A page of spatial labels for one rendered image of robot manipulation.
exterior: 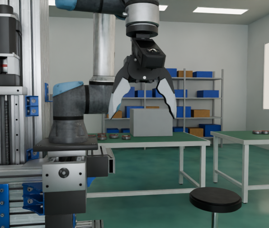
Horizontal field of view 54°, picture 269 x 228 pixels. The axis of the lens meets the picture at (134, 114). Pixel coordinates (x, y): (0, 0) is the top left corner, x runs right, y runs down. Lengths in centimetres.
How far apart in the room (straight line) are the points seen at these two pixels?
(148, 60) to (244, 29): 780
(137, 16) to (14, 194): 77
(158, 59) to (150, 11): 14
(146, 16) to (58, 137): 59
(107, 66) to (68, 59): 601
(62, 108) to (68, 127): 8
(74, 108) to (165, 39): 642
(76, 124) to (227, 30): 721
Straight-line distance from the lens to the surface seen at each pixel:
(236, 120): 793
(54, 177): 90
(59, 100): 101
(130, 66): 56
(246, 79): 806
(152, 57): 48
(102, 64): 103
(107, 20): 105
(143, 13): 58
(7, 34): 117
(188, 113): 675
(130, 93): 642
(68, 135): 99
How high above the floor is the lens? 119
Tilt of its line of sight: 3 degrees down
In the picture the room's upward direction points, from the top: straight up
